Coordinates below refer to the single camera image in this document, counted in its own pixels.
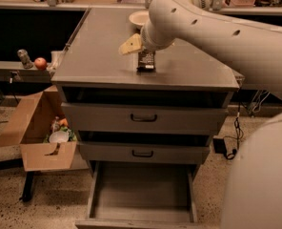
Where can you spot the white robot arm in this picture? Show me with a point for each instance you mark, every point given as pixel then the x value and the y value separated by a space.
pixel 253 195

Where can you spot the grey top drawer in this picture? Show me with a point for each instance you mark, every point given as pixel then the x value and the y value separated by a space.
pixel 144 119

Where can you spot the white bowl in box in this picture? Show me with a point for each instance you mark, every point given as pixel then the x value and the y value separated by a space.
pixel 59 137

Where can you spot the small grey figurine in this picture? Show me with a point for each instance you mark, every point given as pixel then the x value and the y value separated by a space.
pixel 25 59

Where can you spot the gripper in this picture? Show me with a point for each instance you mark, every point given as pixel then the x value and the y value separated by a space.
pixel 146 37

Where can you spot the open cardboard box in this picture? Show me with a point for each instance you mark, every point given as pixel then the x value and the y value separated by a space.
pixel 30 124

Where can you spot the grey bottom drawer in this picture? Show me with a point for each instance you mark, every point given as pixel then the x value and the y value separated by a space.
pixel 141 196

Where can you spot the red apple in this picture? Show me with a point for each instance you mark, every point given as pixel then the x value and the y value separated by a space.
pixel 40 63

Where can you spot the grey middle drawer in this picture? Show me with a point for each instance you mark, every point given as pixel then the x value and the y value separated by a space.
pixel 145 153

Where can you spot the grey drawer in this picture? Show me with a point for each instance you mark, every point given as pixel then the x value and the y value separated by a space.
pixel 144 119
pixel 141 196
pixel 145 153

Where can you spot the black power adapter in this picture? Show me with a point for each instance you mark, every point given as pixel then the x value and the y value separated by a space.
pixel 219 146

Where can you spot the grey drawer cabinet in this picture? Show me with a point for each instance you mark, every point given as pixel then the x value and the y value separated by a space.
pixel 94 72

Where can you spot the white ceramic bowl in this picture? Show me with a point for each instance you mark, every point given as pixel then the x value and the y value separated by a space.
pixel 139 18

